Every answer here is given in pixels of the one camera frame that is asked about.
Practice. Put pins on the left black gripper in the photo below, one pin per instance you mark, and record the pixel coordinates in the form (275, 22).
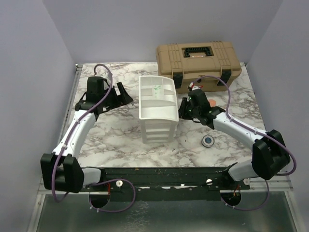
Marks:
(121, 99)

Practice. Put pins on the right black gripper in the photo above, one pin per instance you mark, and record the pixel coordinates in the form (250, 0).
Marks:
(182, 112)

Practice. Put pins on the white plastic drawer organizer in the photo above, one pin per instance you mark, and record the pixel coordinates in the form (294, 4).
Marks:
(158, 109)

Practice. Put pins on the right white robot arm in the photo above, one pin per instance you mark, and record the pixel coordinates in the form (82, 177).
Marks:
(269, 155)

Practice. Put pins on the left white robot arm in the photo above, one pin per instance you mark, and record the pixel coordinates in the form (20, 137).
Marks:
(61, 170)

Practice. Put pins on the orange round makeup sponge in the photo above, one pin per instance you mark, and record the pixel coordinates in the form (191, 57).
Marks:
(212, 102)

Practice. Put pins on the round compact with lid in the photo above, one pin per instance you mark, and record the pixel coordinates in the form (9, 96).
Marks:
(207, 141)

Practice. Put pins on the tan plastic toolbox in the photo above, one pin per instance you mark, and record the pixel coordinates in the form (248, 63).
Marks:
(184, 63)

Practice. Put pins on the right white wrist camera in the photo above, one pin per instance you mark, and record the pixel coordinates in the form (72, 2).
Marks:
(192, 86)

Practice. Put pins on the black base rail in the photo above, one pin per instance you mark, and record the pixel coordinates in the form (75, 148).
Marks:
(169, 184)

